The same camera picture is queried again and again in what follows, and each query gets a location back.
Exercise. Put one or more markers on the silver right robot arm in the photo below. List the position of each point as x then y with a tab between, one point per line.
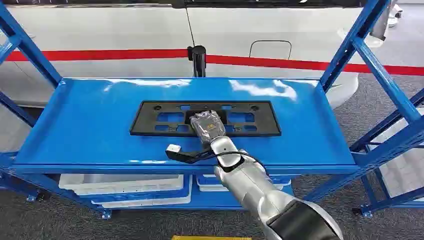
258	192

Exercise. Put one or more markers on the black plastic frame panel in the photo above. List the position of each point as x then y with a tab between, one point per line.
145	126

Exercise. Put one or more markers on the black stanchion post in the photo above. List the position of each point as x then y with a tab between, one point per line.
198	61

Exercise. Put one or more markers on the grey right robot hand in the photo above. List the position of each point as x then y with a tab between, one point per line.
208	127

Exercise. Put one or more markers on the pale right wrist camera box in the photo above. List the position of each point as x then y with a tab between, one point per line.
173	148

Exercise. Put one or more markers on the red barrier belt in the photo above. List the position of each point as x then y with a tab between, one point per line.
99	55

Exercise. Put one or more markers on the white car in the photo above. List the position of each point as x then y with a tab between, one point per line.
116	26

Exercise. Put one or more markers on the yellow floor tape strip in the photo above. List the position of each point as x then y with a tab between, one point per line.
205	238

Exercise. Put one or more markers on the blue metal shelf rack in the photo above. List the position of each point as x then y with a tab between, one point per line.
82	132

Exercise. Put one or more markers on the blue plastic bin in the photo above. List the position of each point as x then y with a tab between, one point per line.
187	185

